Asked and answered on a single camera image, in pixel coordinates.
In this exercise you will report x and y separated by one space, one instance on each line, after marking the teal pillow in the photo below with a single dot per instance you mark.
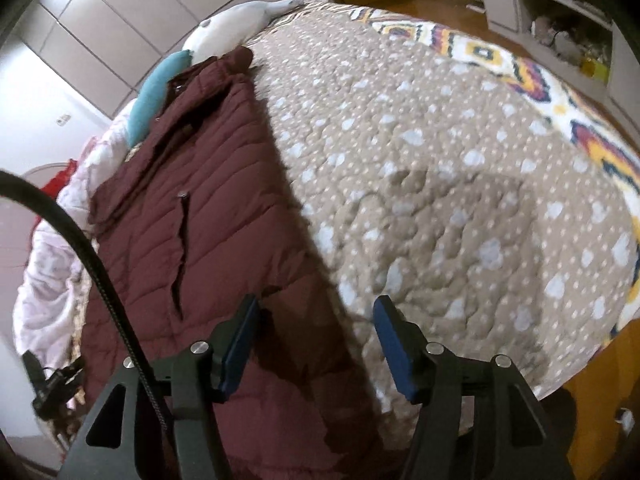
155 90

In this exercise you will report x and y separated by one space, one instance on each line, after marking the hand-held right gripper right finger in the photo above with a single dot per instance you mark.
396 352

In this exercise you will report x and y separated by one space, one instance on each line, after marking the wall light switch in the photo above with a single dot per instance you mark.
62 120

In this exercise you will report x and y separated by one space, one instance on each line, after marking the beige dotted quilt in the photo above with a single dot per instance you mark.
425 185

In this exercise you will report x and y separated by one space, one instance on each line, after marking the white shelf unit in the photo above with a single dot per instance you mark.
505 5

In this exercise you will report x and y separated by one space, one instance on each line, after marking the pink fleece blanket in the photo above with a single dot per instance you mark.
50 280

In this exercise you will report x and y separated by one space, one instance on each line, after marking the yellow container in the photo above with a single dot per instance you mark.
593 67

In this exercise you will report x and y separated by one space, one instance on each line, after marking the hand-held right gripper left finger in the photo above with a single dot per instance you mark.
239 347

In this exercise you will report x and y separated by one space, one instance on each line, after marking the geometric patterned blanket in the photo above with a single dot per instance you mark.
480 52

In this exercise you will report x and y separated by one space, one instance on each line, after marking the red cloth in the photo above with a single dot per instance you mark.
62 180

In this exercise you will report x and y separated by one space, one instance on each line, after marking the white plush pillow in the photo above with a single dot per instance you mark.
230 25

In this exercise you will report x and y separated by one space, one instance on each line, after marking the beige wardrobe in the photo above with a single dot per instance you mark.
125 10

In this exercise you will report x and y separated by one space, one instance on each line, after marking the maroon quilted blanket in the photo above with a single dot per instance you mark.
225 210

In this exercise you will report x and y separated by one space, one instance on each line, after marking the round beige headboard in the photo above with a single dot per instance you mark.
15 220

